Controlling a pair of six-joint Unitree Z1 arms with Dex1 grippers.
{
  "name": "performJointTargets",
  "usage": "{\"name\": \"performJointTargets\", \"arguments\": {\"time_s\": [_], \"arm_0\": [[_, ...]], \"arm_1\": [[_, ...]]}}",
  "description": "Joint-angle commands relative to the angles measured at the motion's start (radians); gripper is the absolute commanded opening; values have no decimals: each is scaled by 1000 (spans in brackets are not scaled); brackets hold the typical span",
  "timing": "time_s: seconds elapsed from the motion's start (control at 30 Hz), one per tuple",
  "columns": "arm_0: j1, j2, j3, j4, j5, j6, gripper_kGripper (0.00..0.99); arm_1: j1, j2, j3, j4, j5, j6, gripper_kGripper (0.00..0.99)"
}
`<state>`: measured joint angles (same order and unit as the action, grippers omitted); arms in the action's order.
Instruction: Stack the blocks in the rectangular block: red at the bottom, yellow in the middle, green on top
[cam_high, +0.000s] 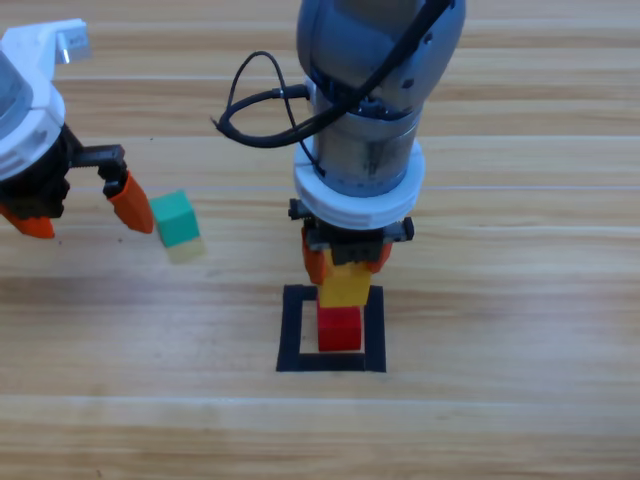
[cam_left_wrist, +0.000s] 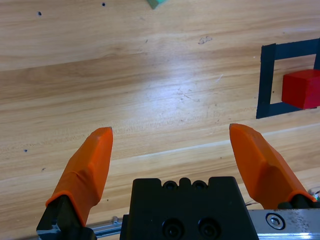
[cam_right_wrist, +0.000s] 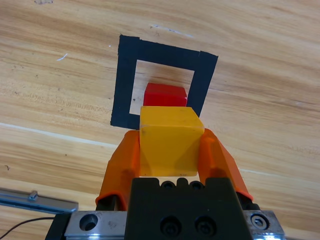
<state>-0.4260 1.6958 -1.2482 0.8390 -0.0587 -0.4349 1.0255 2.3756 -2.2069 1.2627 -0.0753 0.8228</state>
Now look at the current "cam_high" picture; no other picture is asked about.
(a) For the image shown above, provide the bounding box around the yellow wooden block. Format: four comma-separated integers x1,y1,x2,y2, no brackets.
317,252,374,309

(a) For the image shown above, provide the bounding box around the red wooden block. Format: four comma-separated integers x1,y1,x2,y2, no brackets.
317,305,364,352

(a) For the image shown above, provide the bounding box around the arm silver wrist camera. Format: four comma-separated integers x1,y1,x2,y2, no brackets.
53,28,95,65

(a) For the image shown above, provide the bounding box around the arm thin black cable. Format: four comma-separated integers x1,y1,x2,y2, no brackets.
227,49,326,176

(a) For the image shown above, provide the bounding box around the green wooden block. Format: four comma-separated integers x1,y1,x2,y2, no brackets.
148,189,202,249

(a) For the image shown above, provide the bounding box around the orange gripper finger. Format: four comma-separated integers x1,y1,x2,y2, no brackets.
0,202,55,240
301,227,329,286
368,243,394,275
97,162,155,235

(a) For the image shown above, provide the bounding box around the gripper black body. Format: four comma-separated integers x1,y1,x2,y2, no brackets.
0,124,129,221
288,198,416,266

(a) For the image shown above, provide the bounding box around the black tape square outline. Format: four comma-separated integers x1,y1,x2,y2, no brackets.
275,284,388,374

